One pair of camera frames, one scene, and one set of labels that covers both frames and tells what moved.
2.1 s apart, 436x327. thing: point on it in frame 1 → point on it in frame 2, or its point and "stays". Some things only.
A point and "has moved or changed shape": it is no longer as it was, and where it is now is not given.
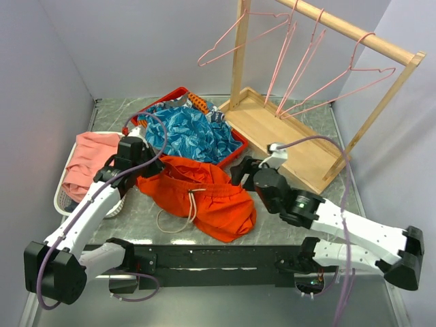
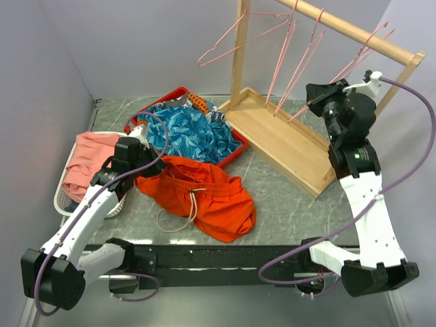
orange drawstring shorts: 204,194 stays
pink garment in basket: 92,152 stays
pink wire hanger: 392,70 has moved or changed shape
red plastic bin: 240,139 stays
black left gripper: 155,169 stays
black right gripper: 247,165 → 317,94
